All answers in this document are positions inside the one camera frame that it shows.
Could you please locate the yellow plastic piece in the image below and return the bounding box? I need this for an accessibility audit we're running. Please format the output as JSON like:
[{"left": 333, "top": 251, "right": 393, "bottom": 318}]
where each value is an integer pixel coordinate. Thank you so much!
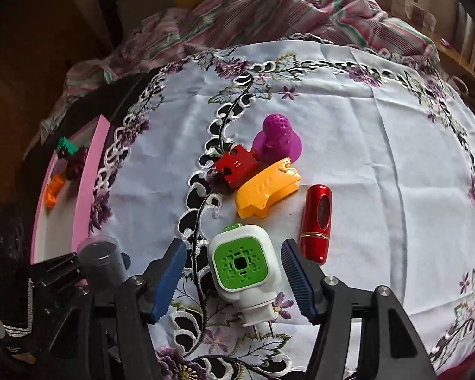
[{"left": 236, "top": 157, "right": 301, "bottom": 219}]

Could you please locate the wooden bedside table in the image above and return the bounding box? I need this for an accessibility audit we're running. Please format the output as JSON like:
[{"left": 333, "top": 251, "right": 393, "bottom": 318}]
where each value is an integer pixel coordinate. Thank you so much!
[{"left": 435, "top": 35, "right": 475, "bottom": 88}]

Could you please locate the green plastic toy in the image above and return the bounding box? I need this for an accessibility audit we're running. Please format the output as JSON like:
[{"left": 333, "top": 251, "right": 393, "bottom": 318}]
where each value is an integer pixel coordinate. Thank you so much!
[{"left": 56, "top": 136, "right": 79, "bottom": 156}]

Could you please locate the red plastic block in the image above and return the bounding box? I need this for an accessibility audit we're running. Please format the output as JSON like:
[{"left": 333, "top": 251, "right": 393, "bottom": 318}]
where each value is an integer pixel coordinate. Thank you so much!
[{"left": 216, "top": 145, "right": 259, "bottom": 189}]

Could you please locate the grey cylindrical container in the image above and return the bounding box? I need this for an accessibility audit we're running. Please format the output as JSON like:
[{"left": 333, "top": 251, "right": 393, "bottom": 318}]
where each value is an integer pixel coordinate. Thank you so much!
[{"left": 78, "top": 235, "right": 124, "bottom": 288}]

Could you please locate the orange plastic block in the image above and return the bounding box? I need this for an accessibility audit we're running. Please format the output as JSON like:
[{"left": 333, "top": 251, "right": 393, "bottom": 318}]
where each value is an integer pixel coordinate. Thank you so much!
[{"left": 44, "top": 174, "right": 66, "bottom": 208}]

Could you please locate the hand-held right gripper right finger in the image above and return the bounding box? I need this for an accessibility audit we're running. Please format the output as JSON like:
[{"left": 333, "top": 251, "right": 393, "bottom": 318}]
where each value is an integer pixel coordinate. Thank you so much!
[{"left": 280, "top": 238, "right": 438, "bottom": 380}]

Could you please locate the pink cardboard box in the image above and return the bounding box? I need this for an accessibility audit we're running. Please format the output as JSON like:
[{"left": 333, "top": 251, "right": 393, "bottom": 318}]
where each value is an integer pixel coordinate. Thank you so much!
[{"left": 29, "top": 115, "right": 111, "bottom": 266}]

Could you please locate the pink green striped blanket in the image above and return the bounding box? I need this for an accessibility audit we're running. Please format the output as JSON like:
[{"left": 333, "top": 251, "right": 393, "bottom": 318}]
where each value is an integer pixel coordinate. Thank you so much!
[{"left": 40, "top": 0, "right": 440, "bottom": 143}]

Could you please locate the purple carton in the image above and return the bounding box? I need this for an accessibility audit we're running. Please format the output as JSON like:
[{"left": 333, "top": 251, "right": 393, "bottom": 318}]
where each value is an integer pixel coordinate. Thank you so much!
[{"left": 406, "top": 0, "right": 438, "bottom": 32}]

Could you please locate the red glossy tube case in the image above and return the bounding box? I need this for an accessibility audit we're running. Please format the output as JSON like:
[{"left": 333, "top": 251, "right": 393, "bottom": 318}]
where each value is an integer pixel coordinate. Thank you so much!
[{"left": 299, "top": 184, "right": 333, "bottom": 266}]

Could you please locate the purple silicone brush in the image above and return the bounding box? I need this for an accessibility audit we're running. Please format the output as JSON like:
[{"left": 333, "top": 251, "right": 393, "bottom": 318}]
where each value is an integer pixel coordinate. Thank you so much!
[{"left": 252, "top": 113, "right": 305, "bottom": 166}]

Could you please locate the white embroidered floral tablecloth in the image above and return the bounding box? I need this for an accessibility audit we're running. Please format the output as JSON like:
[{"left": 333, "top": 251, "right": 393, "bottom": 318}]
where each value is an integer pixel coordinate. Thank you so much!
[{"left": 89, "top": 34, "right": 475, "bottom": 380}]

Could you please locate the dark brown pumpkin toy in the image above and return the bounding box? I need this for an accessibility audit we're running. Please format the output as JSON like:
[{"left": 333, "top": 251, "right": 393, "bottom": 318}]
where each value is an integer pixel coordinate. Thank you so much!
[{"left": 61, "top": 146, "right": 89, "bottom": 179}]

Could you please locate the white green plug-in device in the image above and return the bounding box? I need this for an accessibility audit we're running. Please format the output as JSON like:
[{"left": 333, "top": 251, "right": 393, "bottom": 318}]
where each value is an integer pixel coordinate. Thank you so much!
[{"left": 206, "top": 224, "right": 282, "bottom": 339}]

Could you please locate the person's left hand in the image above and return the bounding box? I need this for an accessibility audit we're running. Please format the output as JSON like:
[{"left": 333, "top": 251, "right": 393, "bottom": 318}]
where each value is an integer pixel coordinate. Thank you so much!
[{"left": 0, "top": 222, "right": 34, "bottom": 337}]

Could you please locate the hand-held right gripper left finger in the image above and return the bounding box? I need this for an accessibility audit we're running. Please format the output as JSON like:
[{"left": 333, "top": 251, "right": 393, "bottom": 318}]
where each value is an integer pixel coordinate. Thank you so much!
[{"left": 69, "top": 238, "right": 187, "bottom": 380}]

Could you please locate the black rolled mat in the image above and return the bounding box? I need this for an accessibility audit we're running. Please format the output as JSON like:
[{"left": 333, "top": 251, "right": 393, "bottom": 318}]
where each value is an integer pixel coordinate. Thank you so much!
[{"left": 96, "top": 0, "right": 127, "bottom": 48}]

